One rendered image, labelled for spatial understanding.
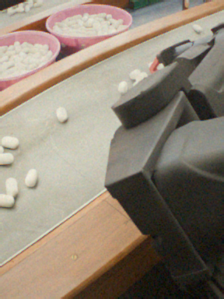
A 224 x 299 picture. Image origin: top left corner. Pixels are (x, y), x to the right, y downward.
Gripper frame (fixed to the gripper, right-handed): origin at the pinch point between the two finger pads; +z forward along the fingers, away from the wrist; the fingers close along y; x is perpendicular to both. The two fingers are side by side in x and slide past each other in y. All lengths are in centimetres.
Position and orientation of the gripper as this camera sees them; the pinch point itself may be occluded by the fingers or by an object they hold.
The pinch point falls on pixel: (153, 70)
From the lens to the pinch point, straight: 77.5
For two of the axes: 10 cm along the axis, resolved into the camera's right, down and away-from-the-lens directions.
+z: -5.5, 0.8, 8.3
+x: 4.6, 8.6, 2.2
